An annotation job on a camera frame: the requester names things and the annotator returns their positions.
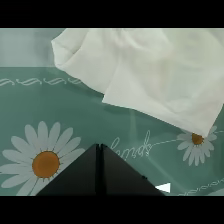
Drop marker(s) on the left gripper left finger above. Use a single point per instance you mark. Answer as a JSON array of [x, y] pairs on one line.
[[78, 176]]

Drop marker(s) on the white T-shirt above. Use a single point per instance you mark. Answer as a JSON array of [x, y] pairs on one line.
[[160, 73]]

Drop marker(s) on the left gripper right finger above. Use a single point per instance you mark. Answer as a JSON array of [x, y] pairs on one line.
[[125, 178]]

